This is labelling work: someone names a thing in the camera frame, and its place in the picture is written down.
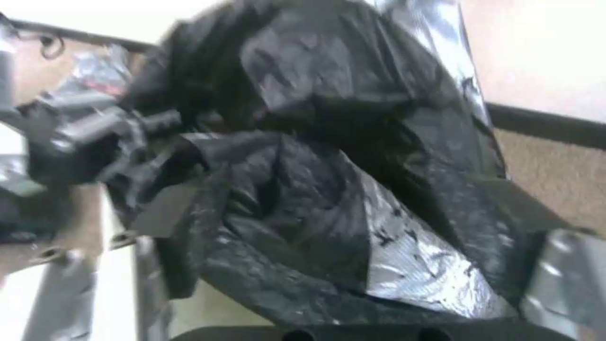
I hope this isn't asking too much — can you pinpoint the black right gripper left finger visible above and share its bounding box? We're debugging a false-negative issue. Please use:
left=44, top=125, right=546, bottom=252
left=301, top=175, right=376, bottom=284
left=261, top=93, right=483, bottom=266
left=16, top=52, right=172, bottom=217
left=27, top=176, right=226, bottom=341

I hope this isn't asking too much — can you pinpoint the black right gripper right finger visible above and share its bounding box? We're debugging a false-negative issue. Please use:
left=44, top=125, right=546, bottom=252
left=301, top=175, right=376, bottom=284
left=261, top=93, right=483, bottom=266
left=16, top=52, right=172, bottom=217
left=466, top=177, right=606, bottom=341

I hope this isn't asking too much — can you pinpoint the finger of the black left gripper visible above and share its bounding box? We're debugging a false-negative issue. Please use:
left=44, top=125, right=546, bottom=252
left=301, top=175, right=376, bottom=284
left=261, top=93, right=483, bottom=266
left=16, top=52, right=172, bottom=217
left=134, top=134, right=212, bottom=187
left=139, top=109, right=185, bottom=134

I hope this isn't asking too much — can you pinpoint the black plastic trash bag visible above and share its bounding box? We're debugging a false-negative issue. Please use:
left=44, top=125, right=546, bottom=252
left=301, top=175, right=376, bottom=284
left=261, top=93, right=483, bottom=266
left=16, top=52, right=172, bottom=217
left=127, top=0, right=536, bottom=320

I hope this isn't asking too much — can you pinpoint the crumpled grey plastic bag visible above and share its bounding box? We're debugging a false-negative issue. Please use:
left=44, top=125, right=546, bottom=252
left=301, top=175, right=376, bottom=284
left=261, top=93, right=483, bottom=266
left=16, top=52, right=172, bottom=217
left=59, top=44, right=132, bottom=102

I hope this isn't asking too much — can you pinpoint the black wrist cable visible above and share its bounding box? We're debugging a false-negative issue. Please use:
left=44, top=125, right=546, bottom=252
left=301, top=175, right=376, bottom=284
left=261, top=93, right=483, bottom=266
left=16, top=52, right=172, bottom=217
left=38, top=35, right=66, bottom=59

